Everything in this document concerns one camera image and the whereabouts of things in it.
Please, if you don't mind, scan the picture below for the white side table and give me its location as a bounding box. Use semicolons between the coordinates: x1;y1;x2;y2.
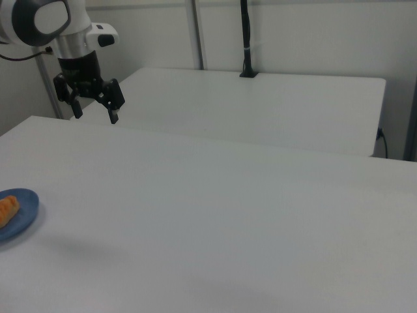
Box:
69;67;387;158

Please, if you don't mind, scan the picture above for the orange glazed bread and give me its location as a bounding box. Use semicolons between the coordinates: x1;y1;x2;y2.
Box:
0;195;20;230

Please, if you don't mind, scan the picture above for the dark thin arm cable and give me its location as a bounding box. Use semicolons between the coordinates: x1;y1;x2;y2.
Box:
0;46;53;62

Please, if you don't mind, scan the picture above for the black cable at wall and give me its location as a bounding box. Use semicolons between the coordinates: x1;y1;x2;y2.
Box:
377;128;389;159

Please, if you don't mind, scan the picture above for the blue round plate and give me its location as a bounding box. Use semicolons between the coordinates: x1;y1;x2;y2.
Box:
0;188;40;243

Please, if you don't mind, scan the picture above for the grey aluminium frame post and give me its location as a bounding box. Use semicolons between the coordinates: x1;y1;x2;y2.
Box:
187;0;207;70

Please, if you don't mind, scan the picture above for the black pole with base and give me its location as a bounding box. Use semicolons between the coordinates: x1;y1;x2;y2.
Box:
239;0;259;79

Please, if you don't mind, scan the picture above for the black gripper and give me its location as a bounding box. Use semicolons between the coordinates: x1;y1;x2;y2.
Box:
53;50;126;125

